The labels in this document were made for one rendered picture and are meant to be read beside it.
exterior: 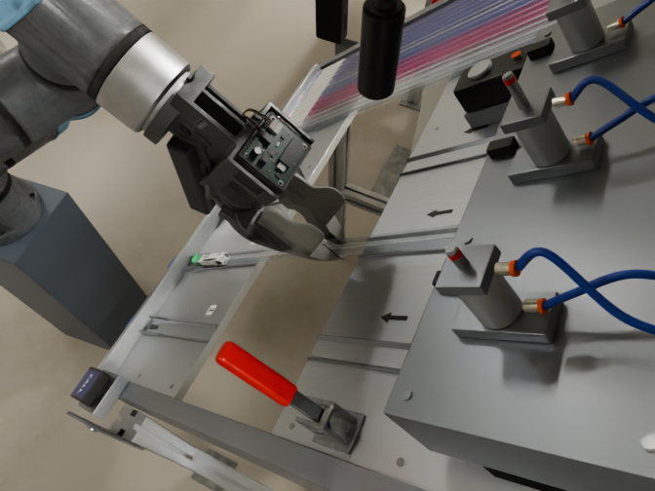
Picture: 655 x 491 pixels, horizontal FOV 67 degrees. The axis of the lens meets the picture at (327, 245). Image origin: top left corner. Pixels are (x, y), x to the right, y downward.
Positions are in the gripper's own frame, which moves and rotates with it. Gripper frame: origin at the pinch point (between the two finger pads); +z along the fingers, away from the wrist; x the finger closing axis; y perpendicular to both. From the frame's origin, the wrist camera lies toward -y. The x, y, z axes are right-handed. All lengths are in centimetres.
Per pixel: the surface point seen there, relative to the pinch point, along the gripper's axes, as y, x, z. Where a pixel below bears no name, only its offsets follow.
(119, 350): -31.9, -15.7, -6.9
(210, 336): -13.9, -11.2, -1.8
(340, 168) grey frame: -55, 49, 14
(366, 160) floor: -92, 88, 34
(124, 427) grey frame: -37.6, -23.7, 0.7
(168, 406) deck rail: -11.0, -20.0, -2.4
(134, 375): -26.3, -17.9, -4.3
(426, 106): -52, 83, 26
